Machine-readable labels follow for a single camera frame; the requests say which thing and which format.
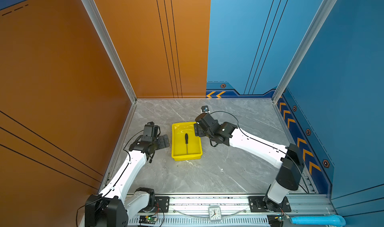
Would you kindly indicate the black handled screwdriver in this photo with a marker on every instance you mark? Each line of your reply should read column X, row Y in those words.
column 186, row 142

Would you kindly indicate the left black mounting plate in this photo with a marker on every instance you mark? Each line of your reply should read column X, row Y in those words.
column 163, row 202

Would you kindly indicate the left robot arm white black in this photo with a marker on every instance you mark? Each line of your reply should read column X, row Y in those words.
column 113, row 208

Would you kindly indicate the yellow plastic bin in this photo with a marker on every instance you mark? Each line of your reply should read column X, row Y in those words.
column 185, row 144

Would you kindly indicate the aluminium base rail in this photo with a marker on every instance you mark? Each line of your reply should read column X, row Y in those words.
column 191, row 210

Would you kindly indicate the small circuit board right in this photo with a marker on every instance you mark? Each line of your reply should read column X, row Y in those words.
column 280, row 218

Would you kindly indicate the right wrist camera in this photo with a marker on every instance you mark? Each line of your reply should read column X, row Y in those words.
column 205, row 108

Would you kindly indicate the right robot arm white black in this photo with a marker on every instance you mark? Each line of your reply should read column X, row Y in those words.
column 284, row 158

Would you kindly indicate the small white clock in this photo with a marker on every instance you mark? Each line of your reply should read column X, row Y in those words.
column 215, row 213

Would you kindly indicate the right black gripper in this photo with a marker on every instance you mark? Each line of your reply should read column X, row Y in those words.
column 197, row 130

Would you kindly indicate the cyan plastic pipe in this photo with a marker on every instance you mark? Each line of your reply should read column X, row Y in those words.
column 332, row 220

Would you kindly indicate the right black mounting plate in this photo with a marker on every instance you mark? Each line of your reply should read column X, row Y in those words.
column 259, row 204

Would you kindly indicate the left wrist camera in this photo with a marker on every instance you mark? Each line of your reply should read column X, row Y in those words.
column 151, row 132

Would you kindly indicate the black mounting plate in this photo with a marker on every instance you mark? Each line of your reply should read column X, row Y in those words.
column 163, row 202
column 259, row 204

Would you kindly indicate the green circuit board left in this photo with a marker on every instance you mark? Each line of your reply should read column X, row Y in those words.
column 148, row 220

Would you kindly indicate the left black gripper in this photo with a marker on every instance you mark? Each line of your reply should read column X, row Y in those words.
column 162, row 144

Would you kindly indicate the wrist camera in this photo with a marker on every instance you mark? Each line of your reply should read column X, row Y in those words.
column 151, row 132
column 205, row 108

